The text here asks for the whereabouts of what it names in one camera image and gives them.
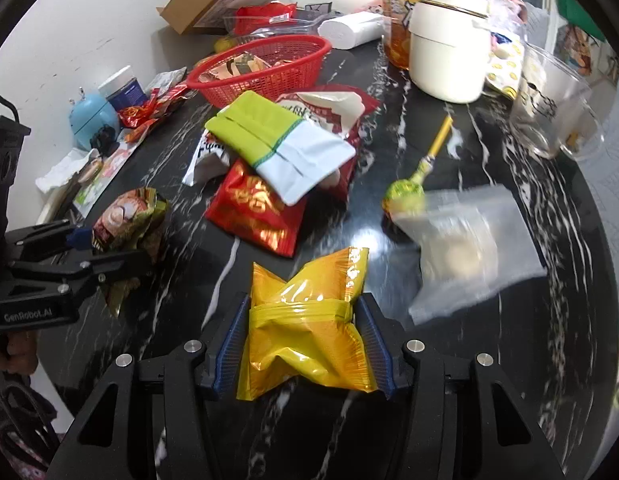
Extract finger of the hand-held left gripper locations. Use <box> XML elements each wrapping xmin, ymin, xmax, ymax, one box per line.
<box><xmin>4</xmin><ymin>219</ymin><xmax>94</xmax><ymax>262</ymax></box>
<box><xmin>10</xmin><ymin>246</ymin><xmax>156</xmax><ymax>302</ymax></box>

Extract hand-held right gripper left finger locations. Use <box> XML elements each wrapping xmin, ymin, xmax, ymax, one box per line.
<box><xmin>47</xmin><ymin>292</ymin><xmax>253</xmax><ymax>480</ymax></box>

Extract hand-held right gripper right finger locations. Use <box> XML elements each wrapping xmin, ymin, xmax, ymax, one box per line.
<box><xmin>353</xmin><ymin>292</ymin><xmax>565</xmax><ymax>480</ymax></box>

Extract green and brown snack packet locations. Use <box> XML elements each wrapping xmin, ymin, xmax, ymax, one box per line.
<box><xmin>92</xmin><ymin>187</ymin><xmax>169</xmax><ymax>317</ymax></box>

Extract yellow snack packet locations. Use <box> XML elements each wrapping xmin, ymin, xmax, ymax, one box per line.
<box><xmin>236</xmin><ymin>246</ymin><xmax>379</xmax><ymax>402</ymax></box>

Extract clear plastic snack bag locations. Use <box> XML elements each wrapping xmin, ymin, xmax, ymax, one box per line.
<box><xmin>393</xmin><ymin>185</ymin><xmax>548</xmax><ymax>327</ymax></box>

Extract red gold-print snack packet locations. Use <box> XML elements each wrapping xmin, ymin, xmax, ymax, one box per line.
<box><xmin>204</xmin><ymin>159</ymin><xmax>310</xmax><ymax>259</ymax></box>

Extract green and white packet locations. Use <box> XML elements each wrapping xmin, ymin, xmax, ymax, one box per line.
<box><xmin>204</xmin><ymin>91</ymin><xmax>356</xmax><ymax>207</ymax></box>

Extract red plastic basket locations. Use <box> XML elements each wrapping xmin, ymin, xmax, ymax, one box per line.
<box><xmin>186</xmin><ymin>35</ymin><xmax>333</xmax><ymax>110</ymax></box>

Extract person's left hand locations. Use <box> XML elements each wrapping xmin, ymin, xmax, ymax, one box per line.
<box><xmin>0</xmin><ymin>332</ymin><xmax>39</xmax><ymax>377</ymax></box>

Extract crumpled white paper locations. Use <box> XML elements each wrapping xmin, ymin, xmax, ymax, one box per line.
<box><xmin>36</xmin><ymin>147</ymin><xmax>99</xmax><ymax>194</ymax></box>

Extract flat pictured snack packet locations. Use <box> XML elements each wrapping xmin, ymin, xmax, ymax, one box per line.
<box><xmin>72</xmin><ymin>129</ymin><xmax>151</xmax><ymax>219</ymax></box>

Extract small black object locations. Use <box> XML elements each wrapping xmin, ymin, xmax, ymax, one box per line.
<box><xmin>90</xmin><ymin>127</ymin><xmax>116</xmax><ymax>154</ymax></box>

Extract light blue round container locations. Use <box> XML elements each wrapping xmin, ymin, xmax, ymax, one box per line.
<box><xmin>68</xmin><ymin>91</ymin><xmax>121</xmax><ymax>152</ymax></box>

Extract white black-print snack bag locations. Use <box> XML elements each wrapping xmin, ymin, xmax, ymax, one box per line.
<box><xmin>182</xmin><ymin>129</ymin><xmax>231</xmax><ymax>187</ymax></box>

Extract crumpled red wrappers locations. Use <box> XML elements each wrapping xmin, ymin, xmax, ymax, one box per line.
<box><xmin>117</xmin><ymin>85</ymin><xmax>191</xmax><ymax>132</ymax></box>

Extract dark jar with white lid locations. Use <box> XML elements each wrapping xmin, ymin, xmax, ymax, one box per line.
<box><xmin>98</xmin><ymin>66</ymin><xmax>148</xmax><ymax>112</ymax></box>

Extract green wrapped lollipop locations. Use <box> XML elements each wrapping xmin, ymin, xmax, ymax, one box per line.
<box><xmin>381</xmin><ymin>115</ymin><xmax>455</xmax><ymax>227</ymax></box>

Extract brown and white snack packet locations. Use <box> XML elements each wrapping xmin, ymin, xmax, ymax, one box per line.
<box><xmin>196</xmin><ymin>52</ymin><xmax>273</xmax><ymax>86</ymax></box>

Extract white red-print snack bag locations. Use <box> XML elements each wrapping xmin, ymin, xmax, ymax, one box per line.
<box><xmin>274</xmin><ymin>87</ymin><xmax>381</xmax><ymax>197</ymax></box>

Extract clear plastic container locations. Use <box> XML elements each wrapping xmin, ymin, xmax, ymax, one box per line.
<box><xmin>224</xmin><ymin>2</ymin><xmax>331</xmax><ymax>37</ymax></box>

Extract glass mug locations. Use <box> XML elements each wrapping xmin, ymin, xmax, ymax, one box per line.
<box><xmin>508</xmin><ymin>42</ymin><xmax>606</xmax><ymax>162</ymax></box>

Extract white lidded pot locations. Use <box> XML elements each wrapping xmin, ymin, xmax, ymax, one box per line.
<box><xmin>408</xmin><ymin>0</ymin><xmax>491</xmax><ymax>104</ymax></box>

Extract yellow smiley print bag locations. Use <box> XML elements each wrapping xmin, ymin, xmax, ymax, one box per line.
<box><xmin>483</xmin><ymin>30</ymin><xmax>529</xmax><ymax>99</ymax></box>

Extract white tissue roll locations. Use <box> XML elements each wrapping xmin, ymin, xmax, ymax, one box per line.
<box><xmin>317</xmin><ymin>12</ymin><xmax>386</xmax><ymax>51</ymax></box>

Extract amber liquid bottle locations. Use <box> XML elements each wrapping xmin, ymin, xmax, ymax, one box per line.
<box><xmin>381</xmin><ymin>0</ymin><xmax>495</xmax><ymax>72</ymax></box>

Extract pink plastic bag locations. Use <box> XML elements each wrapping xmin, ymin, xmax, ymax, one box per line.
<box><xmin>488</xmin><ymin>0</ymin><xmax>531</xmax><ymax>61</ymax></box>

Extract colourful printed picture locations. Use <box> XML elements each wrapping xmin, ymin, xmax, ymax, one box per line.
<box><xmin>563</xmin><ymin>24</ymin><xmax>619</xmax><ymax>80</ymax></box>

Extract green board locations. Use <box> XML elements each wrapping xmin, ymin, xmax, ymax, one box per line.
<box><xmin>556</xmin><ymin>0</ymin><xmax>608</xmax><ymax>44</ymax></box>

